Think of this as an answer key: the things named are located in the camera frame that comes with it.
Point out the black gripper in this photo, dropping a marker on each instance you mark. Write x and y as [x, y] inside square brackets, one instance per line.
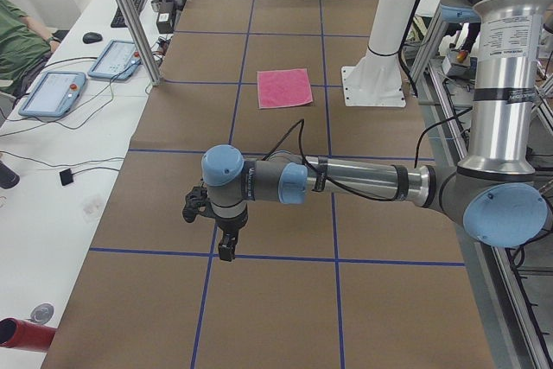
[230, 226]

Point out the pink towel grey edge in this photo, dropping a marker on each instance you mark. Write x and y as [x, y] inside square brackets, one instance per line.
[283, 88]

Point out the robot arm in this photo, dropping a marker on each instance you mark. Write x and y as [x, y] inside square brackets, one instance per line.
[490, 192]

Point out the small black square device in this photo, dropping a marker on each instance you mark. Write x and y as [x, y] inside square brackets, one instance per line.
[66, 177]

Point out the round metal grommet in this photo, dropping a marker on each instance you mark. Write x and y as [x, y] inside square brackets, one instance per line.
[42, 313]

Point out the far teach pendant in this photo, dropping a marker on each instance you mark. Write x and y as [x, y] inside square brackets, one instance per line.
[118, 61]

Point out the teach pendant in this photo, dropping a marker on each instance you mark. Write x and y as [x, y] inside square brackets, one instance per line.
[118, 61]
[54, 95]

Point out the near teach pendant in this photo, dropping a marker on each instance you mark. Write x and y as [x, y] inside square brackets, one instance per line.
[54, 95]

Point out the red cylinder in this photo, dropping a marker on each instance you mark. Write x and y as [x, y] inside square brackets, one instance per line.
[25, 335]

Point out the black power box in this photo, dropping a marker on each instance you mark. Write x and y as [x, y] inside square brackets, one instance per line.
[165, 20]

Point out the black computer mouse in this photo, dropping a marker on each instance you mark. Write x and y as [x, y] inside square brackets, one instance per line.
[92, 37]

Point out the person in green shirt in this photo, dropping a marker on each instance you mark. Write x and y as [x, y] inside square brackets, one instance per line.
[26, 47]

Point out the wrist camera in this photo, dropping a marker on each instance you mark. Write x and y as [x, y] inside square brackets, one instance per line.
[197, 203]

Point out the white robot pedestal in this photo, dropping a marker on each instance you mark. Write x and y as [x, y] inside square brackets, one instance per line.
[376, 80]

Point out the aluminium frame post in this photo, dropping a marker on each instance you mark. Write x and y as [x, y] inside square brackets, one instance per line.
[138, 35]

